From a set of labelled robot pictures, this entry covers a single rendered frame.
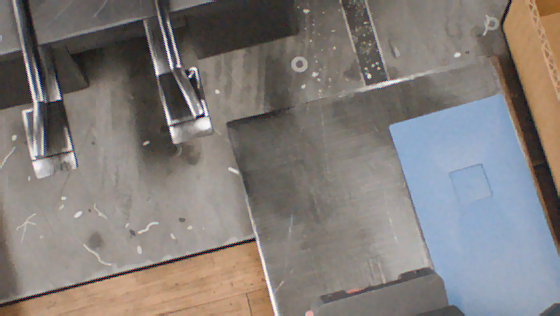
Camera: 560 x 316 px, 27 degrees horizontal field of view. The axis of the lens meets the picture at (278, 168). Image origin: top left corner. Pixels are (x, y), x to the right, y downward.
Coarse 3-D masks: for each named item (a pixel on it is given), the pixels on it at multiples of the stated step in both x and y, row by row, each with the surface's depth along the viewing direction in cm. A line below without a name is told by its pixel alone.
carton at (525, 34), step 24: (528, 0) 67; (552, 0) 72; (504, 24) 73; (528, 24) 68; (552, 24) 74; (528, 48) 69; (552, 48) 73; (528, 72) 71; (552, 72) 66; (528, 96) 72; (552, 96) 67; (552, 120) 68; (552, 144) 69; (552, 168) 71
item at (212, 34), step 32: (256, 0) 68; (288, 0) 69; (128, 32) 68; (192, 32) 70; (224, 32) 71; (256, 32) 73; (288, 32) 74; (0, 64) 67; (64, 64) 70; (0, 96) 72
